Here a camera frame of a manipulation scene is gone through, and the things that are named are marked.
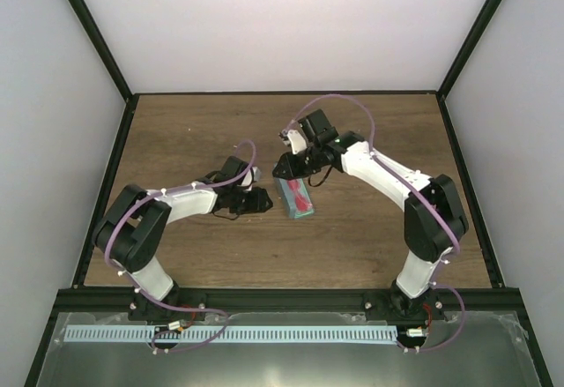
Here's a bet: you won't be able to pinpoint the teal glasses case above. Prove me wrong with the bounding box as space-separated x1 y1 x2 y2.
274 178 315 220

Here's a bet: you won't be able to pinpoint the red transparent sunglasses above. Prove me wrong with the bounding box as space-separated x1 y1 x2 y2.
288 180 313 213

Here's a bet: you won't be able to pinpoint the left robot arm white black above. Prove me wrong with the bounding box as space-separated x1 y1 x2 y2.
92 156 273 320

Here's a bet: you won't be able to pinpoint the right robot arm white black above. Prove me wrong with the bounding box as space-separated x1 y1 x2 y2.
272 109 469 319

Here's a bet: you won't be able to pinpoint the metal front plate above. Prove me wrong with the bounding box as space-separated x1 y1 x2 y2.
37 312 541 386

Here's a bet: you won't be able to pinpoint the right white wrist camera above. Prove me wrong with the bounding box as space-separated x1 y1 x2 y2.
278 130 308 155

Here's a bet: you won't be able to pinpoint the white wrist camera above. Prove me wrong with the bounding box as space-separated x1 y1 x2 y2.
241 167 262 186
278 130 308 155

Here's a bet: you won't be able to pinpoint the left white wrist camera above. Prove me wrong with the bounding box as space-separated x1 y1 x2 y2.
241 167 262 186

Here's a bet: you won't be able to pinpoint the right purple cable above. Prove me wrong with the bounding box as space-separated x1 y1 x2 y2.
286 94 466 354

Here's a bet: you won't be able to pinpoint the purple cable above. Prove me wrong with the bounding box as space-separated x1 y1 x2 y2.
104 139 230 356
286 94 466 354

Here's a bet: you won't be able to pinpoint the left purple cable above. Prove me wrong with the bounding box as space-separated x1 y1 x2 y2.
104 139 230 356

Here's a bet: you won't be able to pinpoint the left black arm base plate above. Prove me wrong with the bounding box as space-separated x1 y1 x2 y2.
127 296 208 322

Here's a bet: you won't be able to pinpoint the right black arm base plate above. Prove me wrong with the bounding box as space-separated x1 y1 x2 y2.
362 288 444 324

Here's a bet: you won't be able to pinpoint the black aluminium frame rail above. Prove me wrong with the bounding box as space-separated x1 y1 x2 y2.
54 287 524 314

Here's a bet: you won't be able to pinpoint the light blue slotted cable duct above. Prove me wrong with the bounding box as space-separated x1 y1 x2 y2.
63 325 397 345

